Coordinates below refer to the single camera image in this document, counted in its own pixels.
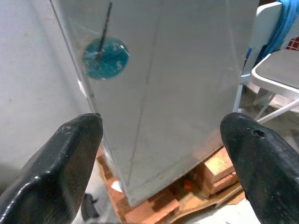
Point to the red brick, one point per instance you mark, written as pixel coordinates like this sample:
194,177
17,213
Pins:
218,163
224,184
104,163
151,210

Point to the round blue sticker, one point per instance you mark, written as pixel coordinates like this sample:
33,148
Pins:
109,65

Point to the white fridge body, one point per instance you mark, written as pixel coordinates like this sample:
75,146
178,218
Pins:
35,70

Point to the white folding chair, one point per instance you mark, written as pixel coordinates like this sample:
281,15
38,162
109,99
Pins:
275,70

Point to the small orange object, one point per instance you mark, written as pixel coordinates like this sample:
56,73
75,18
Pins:
187,184

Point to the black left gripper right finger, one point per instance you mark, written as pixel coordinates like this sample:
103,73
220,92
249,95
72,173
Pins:
268,175

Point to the black floor object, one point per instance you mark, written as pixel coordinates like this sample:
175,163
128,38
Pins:
90,206

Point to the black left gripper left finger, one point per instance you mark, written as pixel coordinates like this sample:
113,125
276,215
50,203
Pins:
51,175

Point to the brown cardboard sheet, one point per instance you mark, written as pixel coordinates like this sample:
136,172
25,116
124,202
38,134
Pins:
198,205

